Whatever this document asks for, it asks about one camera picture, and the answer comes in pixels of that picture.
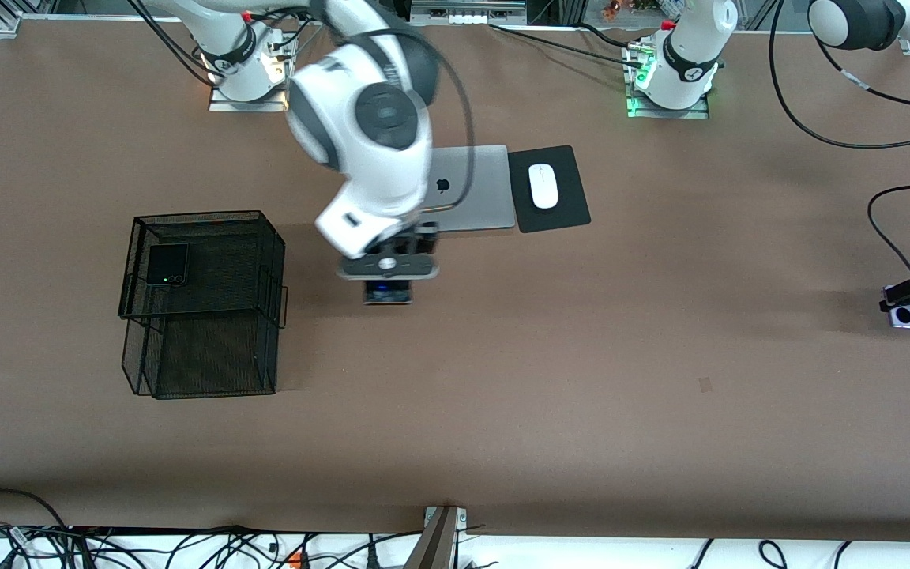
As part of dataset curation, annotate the black slab smartphone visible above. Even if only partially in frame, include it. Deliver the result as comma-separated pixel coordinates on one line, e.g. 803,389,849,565
363,280,414,306

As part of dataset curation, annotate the dark grey flip phone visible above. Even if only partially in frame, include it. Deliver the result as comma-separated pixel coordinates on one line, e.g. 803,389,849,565
146,243,190,287

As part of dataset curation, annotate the grey closed laptop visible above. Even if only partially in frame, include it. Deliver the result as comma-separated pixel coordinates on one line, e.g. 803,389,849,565
419,145,517,232

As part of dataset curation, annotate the white computer mouse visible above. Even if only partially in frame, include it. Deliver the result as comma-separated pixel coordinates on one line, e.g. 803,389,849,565
528,164,560,209

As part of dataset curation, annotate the black mouse pad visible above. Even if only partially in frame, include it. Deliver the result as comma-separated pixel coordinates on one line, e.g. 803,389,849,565
508,145,592,234

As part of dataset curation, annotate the grey power strip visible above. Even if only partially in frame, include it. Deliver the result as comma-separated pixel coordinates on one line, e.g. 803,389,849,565
423,0,527,24

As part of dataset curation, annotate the black mesh tiered organizer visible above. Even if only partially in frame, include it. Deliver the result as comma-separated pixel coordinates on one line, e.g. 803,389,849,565
118,209,289,401

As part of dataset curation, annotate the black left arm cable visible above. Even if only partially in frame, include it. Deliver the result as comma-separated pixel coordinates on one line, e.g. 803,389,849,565
769,0,910,285

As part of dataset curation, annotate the long black table cable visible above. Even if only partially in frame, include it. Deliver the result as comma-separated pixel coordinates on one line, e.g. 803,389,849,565
489,24,644,68

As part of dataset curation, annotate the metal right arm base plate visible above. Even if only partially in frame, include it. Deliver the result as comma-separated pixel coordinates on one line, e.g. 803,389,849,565
209,79,290,113

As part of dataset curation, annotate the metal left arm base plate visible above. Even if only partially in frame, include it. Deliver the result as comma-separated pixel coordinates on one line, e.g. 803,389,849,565
627,91,710,119

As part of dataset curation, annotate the short black table cable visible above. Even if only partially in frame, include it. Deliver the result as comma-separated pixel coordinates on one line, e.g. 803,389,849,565
577,22,634,47

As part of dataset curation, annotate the grey metal camera bracket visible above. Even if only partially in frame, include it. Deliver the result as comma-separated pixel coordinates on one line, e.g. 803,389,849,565
405,506,468,569

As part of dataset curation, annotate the black looped floor cable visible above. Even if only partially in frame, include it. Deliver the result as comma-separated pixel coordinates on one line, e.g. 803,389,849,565
0,488,69,529

